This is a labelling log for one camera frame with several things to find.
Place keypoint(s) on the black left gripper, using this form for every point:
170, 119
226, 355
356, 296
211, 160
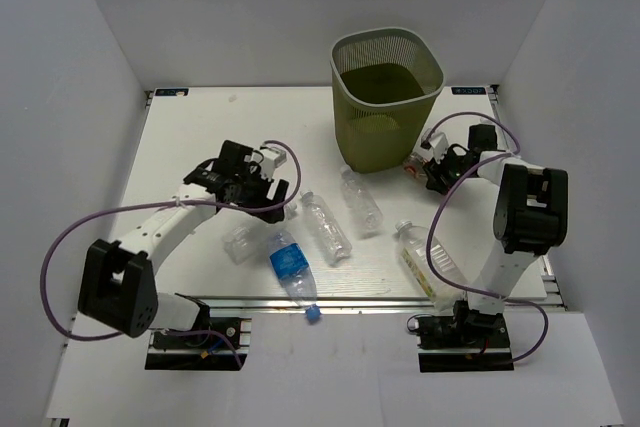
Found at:
280, 194

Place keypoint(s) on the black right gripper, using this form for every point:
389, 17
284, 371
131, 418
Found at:
436, 170

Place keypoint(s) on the clear bottle red cap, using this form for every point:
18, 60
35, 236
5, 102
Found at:
416, 166

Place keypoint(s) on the clear bottle white cap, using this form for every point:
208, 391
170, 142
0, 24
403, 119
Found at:
251, 235

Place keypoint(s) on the square bottle yellow label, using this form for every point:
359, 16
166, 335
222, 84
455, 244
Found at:
412, 253

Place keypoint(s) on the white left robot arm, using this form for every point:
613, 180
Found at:
118, 287

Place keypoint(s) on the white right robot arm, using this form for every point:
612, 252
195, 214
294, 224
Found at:
530, 217

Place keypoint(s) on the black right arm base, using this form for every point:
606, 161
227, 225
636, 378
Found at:
445, 347

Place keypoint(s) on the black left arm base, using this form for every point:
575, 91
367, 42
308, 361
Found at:
223, 346

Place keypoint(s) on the olive green mesh bin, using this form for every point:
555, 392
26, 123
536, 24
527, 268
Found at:
385, 82

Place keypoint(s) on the blue label water bottle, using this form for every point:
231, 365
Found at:
293, 273

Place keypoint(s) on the clear crumpled bottle centre-left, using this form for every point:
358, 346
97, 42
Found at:
324, 228

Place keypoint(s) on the clear crumpled bottle centre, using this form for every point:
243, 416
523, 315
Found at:
365, 212

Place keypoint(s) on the right blue table sticker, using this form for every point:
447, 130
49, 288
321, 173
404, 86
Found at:
466, 90

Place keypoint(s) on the blue table sticker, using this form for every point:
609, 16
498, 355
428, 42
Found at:
466, 90
171, 92

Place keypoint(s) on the left blue table sticker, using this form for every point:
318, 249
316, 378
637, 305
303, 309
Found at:
171, 92

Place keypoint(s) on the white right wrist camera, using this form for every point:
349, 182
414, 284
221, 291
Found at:
433, 145

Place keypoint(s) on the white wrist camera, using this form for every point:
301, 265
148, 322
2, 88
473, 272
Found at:
266, 160
433, 145

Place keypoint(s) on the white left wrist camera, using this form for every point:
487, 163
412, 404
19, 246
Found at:
266, 160

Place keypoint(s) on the aluminium table front rail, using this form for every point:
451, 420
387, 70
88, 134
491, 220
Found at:
552, 301

